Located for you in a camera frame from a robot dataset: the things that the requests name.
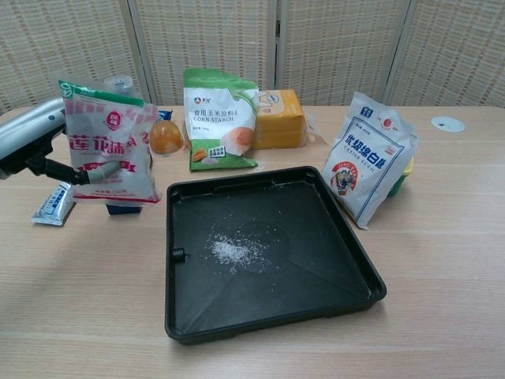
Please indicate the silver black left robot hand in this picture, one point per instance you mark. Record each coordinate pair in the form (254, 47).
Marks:
(27, 130)

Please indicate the pink white powder bag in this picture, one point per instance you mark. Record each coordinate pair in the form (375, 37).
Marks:
(110, 138)

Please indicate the blue cookie packet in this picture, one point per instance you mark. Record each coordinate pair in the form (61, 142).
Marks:
(165, 115)

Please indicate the white powder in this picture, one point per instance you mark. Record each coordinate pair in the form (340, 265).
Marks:
(229, 248)

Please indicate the black plastic tray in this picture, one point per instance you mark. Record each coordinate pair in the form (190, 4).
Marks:
(315, 256)

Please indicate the white blue toothpaste tube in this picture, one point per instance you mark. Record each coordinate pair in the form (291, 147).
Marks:
(49, 207)

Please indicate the woven folding screen panel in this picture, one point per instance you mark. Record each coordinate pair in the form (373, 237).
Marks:
(47, 43)
(343, 47)
(457, 51)
(205, 35)

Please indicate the dark blue floral box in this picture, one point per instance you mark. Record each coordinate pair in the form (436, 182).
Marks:
(122, 209)

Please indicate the orange jelly cup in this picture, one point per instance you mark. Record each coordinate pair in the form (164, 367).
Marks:
(165, 136)

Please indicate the green white corn starch bag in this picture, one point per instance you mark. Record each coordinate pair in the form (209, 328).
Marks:
(217, 118)

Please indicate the yellow tissue pack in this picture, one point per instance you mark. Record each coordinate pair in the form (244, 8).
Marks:
(280, 122)

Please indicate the white castor sugar bag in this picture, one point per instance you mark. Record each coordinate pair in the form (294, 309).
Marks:
(367, 166)

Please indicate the yellow green plastic container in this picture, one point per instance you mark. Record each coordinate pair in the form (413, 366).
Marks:
(403, 177)

